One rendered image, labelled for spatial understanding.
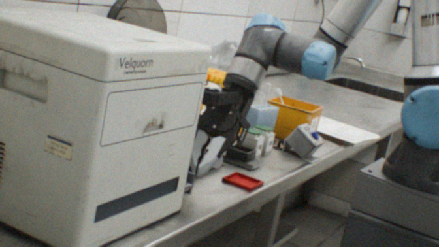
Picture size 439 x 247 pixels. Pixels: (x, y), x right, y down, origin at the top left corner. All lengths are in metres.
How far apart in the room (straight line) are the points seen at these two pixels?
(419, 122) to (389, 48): 2.63
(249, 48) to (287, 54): 0.08
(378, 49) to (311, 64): 2.58
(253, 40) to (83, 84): 0.52
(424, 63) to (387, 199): 0.30
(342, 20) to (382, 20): 2.46
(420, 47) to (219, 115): 0.39
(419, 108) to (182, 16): 1.18
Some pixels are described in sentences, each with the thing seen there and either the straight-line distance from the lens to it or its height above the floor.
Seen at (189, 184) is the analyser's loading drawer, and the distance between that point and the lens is 1.15.
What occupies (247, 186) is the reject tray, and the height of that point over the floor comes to 0.88.
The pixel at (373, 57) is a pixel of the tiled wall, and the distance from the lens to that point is 3.83.
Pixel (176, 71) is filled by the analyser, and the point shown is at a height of 1.14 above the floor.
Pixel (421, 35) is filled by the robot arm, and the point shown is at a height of 1.26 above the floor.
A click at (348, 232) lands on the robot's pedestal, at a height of 0.83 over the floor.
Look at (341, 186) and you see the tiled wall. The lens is 3.98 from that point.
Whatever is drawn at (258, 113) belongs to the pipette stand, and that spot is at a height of 0.96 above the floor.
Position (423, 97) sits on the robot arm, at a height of 1.15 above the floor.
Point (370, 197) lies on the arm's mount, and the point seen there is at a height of 0.91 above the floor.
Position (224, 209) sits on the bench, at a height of 0.87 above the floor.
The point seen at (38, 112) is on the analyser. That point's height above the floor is 1.06.
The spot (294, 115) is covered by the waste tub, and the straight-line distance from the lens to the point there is 1.77.
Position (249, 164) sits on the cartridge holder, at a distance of 1.44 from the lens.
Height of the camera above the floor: 1.30
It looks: 14 degrees down
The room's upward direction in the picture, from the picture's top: 12 degrees clockwise
